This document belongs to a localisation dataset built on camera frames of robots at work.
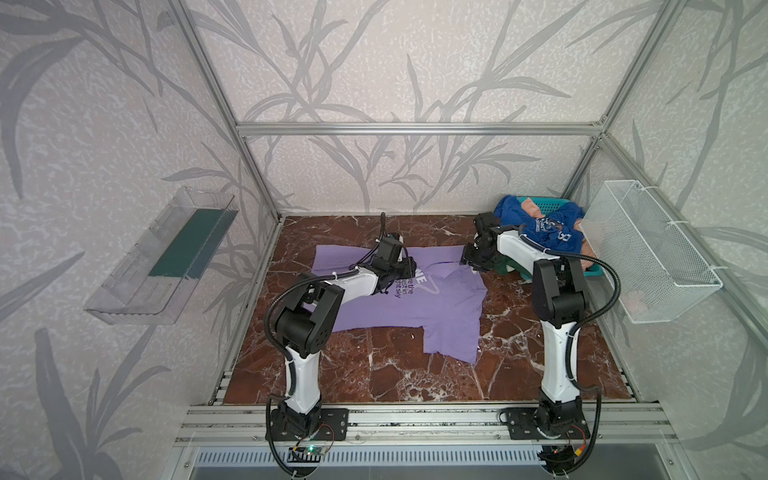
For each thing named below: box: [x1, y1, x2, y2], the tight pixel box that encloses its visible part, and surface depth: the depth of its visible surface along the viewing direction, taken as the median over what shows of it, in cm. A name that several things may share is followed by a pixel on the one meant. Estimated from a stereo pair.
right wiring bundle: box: [537, 442, 595, 478], surface depth 71 cm
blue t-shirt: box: [494, 195, 585, 254], surface depth 106 cm
